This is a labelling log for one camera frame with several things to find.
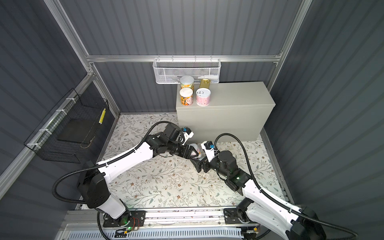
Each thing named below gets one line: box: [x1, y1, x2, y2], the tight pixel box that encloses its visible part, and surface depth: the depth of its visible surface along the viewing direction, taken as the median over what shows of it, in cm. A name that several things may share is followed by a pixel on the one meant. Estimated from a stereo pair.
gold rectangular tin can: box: [199, 78, 211, 89], surface depth 84 cm
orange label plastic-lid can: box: [179, 87, 194, 107], surface depth 74 cm
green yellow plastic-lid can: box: [180, 75, 195, 92], surface depth 79 cm
